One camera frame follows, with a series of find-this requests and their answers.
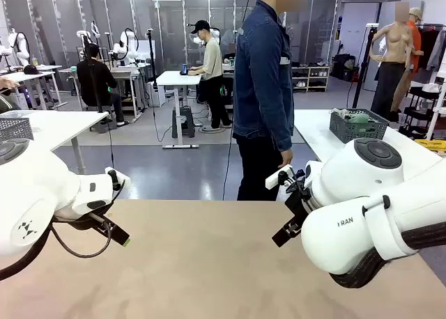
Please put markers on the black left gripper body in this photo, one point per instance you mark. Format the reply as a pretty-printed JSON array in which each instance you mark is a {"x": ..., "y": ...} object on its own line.
[{"x": 83, "y": 217}]

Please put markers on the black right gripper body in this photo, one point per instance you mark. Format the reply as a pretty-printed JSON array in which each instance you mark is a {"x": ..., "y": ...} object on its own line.
[{"x": 300, "y": 205}]

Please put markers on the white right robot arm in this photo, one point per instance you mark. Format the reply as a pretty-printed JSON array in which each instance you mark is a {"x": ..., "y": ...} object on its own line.
[{"x": 348, "y": 235}]

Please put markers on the person's right forearm denim sleeve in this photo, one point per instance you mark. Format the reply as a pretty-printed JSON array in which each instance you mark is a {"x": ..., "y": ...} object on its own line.
[{"x": 284, "y": 131}]

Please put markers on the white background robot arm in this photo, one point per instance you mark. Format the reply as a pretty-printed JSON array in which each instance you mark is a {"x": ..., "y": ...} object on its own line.
[
  {"x": 125, "y": 44},
  {"x": 21, "y": 47}
]

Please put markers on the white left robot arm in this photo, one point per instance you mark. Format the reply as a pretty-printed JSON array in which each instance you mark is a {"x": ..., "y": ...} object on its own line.
[{"x": 35, "y": 193}]

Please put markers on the dark grey plastic basket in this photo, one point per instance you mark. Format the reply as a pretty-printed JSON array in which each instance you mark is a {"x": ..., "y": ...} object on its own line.
[{"x": 348, "y": 132}]

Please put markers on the light grey perforated basket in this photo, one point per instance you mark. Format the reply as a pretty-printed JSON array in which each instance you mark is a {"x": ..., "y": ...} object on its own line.
[{"x": 15, "y": 129}]

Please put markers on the person's right hand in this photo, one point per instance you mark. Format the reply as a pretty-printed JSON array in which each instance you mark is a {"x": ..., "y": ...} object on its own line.
[{"x": 285, "y": 157}]

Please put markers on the white table with round leg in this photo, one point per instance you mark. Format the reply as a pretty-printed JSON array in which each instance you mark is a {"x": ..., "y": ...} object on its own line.
[{"x": 59, "y": 124}]

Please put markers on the person in denim jacket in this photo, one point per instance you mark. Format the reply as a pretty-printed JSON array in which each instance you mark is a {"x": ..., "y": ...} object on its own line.
[{"x": 258, "y": 89}]

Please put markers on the white shoe rack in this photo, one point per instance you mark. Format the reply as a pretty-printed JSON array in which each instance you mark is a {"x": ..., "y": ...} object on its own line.
[{"x": 313, "y": 78}]

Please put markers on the seated person in black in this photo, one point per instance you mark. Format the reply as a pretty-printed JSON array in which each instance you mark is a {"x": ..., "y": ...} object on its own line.
[{"x": 94, "y": 82}]

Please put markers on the person in olive sleeve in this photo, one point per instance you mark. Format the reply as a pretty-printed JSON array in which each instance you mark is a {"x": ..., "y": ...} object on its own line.
[{"x": 5, "y": 104}]

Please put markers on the yellow plastic crate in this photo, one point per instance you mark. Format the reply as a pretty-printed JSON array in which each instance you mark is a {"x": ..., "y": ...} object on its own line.
[{"x": 432, "y": 145}]

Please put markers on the black bag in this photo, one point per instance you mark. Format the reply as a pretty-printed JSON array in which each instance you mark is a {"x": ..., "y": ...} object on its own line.
[{"x": 343, "y": 66}]

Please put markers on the black tripod with white head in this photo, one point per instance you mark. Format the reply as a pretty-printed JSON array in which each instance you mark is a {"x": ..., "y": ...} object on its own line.
[{"x": 362, "y": 71}]

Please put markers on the white lab desk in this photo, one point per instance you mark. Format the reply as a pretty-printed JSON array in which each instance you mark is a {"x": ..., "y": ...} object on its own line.
[{"x": 35, "y": 76}]

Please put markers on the white robot workbench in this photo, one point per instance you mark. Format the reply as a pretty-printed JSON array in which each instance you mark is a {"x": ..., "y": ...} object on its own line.
[{"x": 122, "y": 71}]

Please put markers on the black baseball cap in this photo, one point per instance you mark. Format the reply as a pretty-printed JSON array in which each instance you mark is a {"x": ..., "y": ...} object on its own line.
[{"x": 30, "y": 69}]

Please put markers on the small drink bottle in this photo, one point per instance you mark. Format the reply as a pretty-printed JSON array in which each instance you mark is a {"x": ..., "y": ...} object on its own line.
[{"x": 33, "y": 61}]

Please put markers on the white standing desk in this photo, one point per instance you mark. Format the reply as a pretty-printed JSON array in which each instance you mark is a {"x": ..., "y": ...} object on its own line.
[{"x": 174, "y": 78}]

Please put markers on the black stand pole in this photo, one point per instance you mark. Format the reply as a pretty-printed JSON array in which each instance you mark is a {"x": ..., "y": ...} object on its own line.
[{"x": 152, "y": 64}]

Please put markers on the standing person with black cap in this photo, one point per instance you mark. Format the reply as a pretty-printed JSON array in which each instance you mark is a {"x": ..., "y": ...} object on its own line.
[{"x": 212, "y": 61}]

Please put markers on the bare mannequin with dark skirt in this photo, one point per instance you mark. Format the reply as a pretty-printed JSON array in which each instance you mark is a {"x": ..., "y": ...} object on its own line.
[{"x": 393, "y": 40}]

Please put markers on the mannequin with orange shirt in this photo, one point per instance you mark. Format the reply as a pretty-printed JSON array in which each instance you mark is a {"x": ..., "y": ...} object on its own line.
[{"x": 415, "y": 37}]

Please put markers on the clothes rack with garments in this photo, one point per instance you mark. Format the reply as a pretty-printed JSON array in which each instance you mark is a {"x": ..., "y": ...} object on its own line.
[{"x": 430, "y": 47}]

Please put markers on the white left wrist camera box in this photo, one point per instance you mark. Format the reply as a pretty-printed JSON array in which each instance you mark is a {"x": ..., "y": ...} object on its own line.
[{"x": 120, "y": 179}]

